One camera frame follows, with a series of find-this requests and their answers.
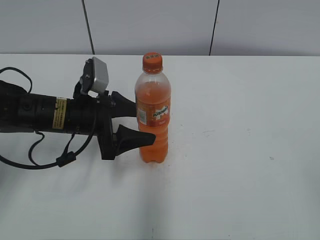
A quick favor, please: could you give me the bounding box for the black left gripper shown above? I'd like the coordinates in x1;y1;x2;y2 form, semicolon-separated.
65;91;156;160

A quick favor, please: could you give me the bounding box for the orange soda plastic bottle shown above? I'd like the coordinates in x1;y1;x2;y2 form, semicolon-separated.
134;70;172;164

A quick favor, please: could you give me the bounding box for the orange bottle cap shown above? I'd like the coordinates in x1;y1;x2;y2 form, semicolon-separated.
142;52;163;74

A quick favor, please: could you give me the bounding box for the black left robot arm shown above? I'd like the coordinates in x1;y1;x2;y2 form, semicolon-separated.
0;81;156;160

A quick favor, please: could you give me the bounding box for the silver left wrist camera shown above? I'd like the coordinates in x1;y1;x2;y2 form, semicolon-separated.
79;57;109;95

